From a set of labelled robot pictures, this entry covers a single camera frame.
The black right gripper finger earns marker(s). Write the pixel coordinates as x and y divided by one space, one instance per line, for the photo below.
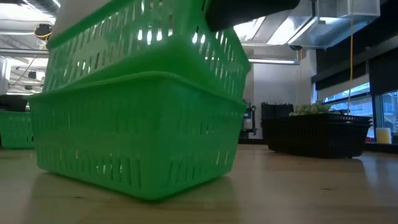
248 12

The green plastic mesh basket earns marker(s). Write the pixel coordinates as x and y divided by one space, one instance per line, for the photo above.
140 140
174 53
15 130

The black plastic mesh basket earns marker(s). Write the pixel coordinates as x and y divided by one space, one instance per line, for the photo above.
354 116
314 140
357 122

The white background machine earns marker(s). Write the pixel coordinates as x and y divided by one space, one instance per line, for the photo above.
4 76

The white ceiling tube light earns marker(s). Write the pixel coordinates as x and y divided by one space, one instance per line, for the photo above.
273 61

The background equipment stand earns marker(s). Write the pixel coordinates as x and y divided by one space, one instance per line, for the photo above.
248 121

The small green potted plant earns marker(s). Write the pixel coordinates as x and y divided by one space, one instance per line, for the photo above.
311 109

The black window blind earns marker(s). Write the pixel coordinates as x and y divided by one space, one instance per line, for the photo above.
384 74

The pale yellow cylinder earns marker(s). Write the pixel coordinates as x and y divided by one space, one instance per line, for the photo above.
383 136

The silver ventilation duct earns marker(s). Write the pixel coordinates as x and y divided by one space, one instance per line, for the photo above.
326 28

